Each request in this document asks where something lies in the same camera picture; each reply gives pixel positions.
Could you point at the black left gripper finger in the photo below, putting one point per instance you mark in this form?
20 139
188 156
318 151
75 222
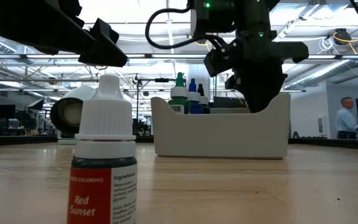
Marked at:
67 34
104 53

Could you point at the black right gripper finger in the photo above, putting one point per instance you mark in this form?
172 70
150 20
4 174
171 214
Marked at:
272 87
250 87

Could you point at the large black-capped dye bottle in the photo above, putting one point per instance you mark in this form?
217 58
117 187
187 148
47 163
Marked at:
204 101

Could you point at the white plastic bin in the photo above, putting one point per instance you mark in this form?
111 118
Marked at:
222 137

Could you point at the large blue-capped dye bottle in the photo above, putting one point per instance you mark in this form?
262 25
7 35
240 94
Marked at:
194 96

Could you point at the large green-capped dye bottle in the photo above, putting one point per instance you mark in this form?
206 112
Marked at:
179 93

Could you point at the small Red Sunset dye bottle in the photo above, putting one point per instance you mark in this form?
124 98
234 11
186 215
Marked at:
104 186

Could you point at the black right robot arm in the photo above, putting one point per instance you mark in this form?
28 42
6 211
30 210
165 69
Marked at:
253 18

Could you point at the black equipment box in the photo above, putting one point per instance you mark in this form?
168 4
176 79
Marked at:
225 102

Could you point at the white column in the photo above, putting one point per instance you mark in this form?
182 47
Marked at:
202 74

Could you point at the overhead light bar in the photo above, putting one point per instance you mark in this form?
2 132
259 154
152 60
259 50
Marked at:
166 56

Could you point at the white spotlight lamp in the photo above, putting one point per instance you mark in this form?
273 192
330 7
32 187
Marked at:
67 115

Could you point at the person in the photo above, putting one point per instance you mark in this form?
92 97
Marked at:
346 119

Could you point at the dark monitor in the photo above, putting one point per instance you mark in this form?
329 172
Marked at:
4 111

